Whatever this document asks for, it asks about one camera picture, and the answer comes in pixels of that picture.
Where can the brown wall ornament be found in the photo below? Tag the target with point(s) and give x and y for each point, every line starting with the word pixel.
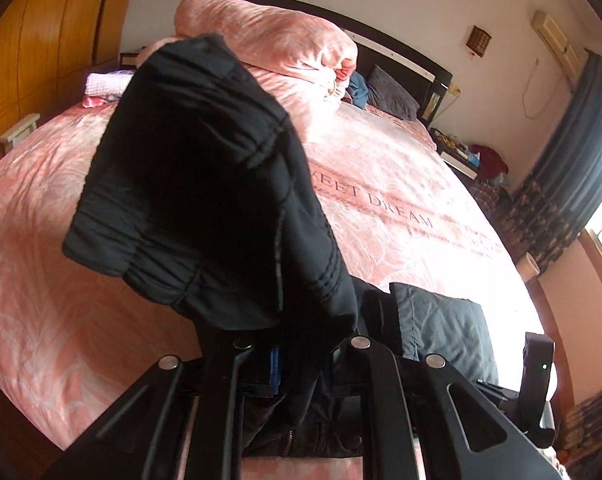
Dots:
pixel 480 40

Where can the beige air conditioner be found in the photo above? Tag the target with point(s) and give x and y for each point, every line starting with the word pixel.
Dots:
pixel 558 42

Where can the wall socket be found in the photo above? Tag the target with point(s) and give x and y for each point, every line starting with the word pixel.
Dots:
pixel 456 91

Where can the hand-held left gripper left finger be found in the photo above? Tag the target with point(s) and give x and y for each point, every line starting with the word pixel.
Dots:
pixel 275 367

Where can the black padded pants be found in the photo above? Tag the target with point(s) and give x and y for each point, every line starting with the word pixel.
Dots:
pixel 206 185

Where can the dark grey pillow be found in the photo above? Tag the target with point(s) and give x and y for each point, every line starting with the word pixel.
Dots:
pixel 393 92

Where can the blue crumpled cloth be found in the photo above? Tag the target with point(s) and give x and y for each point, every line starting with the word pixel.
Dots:
pixel 359 90

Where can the red cloth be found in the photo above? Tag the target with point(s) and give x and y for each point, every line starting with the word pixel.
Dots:
pixel 491 162

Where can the dark patterned curtain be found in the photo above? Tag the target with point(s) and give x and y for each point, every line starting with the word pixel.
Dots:
pixel 566 160

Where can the dark nightstand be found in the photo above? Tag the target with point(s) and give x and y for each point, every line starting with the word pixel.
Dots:
pixel 453 157

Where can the bed with pink printed sheet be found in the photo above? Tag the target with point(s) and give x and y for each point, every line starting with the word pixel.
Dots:
pixel 406 170

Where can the pink folded duvet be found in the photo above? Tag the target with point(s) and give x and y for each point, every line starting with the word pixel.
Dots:
pixel 281 35

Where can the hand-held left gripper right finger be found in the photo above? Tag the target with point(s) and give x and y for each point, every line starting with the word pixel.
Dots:
pixel 376 385

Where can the orange wooden wardrobe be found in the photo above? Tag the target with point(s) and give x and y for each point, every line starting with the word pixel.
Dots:
pixel 46 35

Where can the white and pink folded towel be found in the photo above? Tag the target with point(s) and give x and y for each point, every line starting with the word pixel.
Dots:
pixel 106 86

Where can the white cylindrical bin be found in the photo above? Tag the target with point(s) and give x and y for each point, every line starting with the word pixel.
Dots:
pixel 529 266

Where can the dark wooden headboard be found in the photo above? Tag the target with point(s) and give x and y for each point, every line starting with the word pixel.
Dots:
pixel 396 55

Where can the small white stool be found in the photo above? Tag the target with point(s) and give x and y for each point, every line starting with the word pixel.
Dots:
pixel 18 131

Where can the plaid cloth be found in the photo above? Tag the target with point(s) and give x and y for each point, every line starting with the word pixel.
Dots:
pixel 488 195

